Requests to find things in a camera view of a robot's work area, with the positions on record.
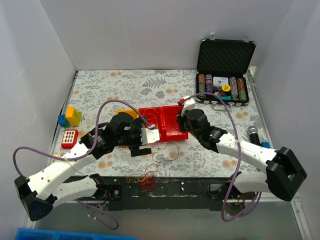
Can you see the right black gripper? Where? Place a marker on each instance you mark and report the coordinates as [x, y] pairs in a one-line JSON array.
[[180, 120]]

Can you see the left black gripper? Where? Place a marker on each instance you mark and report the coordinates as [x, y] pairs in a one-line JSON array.
[[137, 139]]

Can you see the yellow plastic bin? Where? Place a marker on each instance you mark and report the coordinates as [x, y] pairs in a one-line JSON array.
[[127, 128]]

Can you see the red double plastic bin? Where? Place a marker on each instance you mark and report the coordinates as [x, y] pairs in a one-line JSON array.
[[165, 119]]

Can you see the colourful wire ball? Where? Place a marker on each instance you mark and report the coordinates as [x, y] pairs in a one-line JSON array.
[[146, 180]]

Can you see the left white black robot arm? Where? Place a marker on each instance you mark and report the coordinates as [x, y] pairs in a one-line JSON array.
[[49, 188]]

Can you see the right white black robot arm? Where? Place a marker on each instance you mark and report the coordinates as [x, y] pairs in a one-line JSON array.
[[279, 171]]

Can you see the yellow round dealer button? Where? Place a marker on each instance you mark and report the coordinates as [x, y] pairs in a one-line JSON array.
[[226, 88]]

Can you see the white card deck box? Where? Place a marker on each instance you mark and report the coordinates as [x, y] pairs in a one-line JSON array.
[[220, 81]]

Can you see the yellow green toy block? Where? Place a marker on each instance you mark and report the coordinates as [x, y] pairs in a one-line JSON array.
[[73, 116]]

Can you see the red white toy block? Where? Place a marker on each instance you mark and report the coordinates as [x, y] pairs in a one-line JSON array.
[[70, 138]]

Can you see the black microphone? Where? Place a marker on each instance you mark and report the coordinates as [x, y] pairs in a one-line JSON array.
[[253, 135]]

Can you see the blue green toy block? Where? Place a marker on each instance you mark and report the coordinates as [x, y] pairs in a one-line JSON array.
[[63, 122]]

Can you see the black poker chip case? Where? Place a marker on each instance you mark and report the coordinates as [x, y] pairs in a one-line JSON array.
[[223, 58]]

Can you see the small blue toy block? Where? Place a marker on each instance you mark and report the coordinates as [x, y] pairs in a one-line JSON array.
[[265, 144]]

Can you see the blue plastic tray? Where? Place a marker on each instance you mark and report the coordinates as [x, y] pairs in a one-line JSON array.
[[41, 234]]

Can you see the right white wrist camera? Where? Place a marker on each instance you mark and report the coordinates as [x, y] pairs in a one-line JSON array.
[[188, 105]]

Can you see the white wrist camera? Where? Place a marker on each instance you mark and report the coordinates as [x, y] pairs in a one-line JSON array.
[[149, 136], [188, 105]]

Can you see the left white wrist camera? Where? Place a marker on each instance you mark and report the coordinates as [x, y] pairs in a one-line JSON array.
[[149, 136]]

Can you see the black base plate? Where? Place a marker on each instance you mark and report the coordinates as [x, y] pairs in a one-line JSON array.
[[170, 193]]

